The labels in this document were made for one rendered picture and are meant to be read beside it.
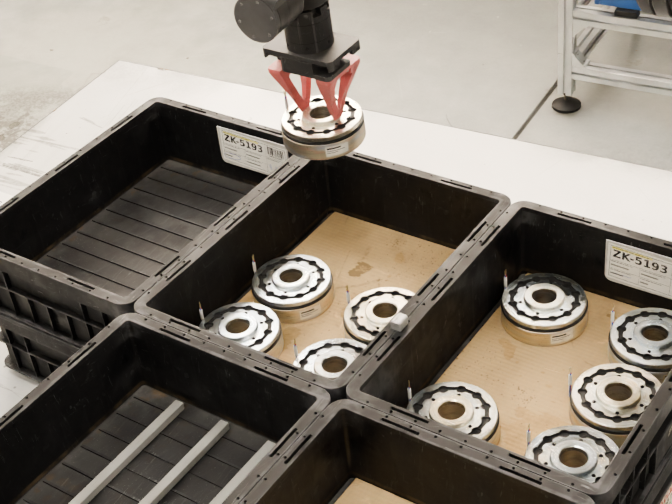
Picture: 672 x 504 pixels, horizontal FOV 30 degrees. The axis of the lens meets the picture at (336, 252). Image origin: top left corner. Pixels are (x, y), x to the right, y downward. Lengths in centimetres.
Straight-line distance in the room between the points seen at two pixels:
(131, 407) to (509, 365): 45
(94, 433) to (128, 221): 42
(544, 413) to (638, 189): 66
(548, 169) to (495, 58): 179
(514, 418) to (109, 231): 67
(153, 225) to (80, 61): 235
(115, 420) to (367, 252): 41
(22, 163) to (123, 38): 198
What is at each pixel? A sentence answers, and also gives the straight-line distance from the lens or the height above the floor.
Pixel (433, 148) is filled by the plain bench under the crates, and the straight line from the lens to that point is 211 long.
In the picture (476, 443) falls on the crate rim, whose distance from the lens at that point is 126.
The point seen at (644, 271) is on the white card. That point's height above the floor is 89.
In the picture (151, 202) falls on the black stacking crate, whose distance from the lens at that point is 184.
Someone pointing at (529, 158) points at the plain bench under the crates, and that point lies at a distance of 207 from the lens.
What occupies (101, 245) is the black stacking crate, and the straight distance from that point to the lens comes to 177.
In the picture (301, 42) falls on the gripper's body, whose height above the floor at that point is 116.
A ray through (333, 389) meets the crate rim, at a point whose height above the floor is 93.
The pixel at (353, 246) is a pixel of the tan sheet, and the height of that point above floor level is 83.
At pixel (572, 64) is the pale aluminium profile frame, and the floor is 14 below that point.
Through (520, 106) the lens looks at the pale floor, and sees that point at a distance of 357.
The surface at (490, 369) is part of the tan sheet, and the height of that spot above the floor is 83.
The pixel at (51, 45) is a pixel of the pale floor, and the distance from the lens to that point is 425.
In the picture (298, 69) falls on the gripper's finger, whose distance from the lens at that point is 149.
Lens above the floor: 184
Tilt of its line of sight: 37 degrees down
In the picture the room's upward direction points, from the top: 7 degrees counter-clockwise
